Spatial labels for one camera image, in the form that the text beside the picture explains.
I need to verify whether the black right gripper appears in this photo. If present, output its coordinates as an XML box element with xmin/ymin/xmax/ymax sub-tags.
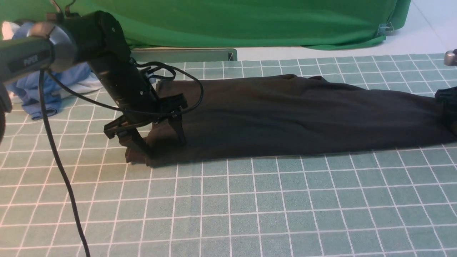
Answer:
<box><xmin>435</xmin><ymin>87</ymin><xmax>457</xmax><ymax>135</ymax></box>

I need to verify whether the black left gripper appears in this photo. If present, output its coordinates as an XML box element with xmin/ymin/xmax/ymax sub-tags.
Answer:
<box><xmin>88</xmin><ymin>57</ymin><xmax>188</xmax><ymax>160</ymax></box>

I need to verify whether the dark gray long-sleeve shirt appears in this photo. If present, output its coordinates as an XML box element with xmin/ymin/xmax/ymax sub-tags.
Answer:
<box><xmin>126</xmin><ymin>74</ymin><xmax>456</xmax><ymax>167</ymax></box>

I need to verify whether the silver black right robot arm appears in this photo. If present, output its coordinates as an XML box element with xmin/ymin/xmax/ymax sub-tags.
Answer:
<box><xmin>435</xmin><ymin>49</ymin><xmax>457</xmax><ymax>135</ymax></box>

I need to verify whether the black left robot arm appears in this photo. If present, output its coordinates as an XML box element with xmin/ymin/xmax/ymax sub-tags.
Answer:
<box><xmin>1</xmin><ymin>10</ymin><xmax>187</xmax><ymax>158</ymax></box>

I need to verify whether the blue crumpled shirt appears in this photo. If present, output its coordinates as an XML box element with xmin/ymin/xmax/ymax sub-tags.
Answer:
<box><xmin>5</xmin><ymin>22</ymin><xmax>94</xmax><ymax>121</ymax></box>

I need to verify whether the silver binder clip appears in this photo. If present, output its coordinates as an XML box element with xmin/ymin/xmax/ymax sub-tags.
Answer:
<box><xmin>376</xmin><ymin>22</ymin><xmax>395</xmax><ymax>36</ymax></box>

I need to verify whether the green checkered tablecloth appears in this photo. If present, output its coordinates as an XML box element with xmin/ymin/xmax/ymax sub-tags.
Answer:
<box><xmin>0</xmin><ymin>54</ymin><xmax>457</xmax><ymax>257</ymax></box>

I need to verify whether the green backdrop cloth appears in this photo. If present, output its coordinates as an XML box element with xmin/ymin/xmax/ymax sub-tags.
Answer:
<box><xmin>0</xmin><ymin>0</ymin><xmax>411</xmax><ymax>51</ymax></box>

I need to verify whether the gray metal cable tray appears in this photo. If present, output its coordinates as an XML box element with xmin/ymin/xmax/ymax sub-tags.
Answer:
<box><xmin>131</xmin><ymin>48</ymin><xmax>238</xmax><ymax>63</ymax></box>

